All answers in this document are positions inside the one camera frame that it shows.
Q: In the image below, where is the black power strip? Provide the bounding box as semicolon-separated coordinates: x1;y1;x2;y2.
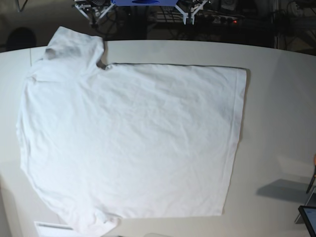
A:
198;14;244;26

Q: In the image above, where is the tablet with grey stand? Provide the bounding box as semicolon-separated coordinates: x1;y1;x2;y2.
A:
295;187;316;237

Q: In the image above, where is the white paper sheet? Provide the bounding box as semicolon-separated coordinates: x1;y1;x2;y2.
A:
34;222;77;237

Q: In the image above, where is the white T-shirt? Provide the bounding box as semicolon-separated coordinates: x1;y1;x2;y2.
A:
16;27;247;237

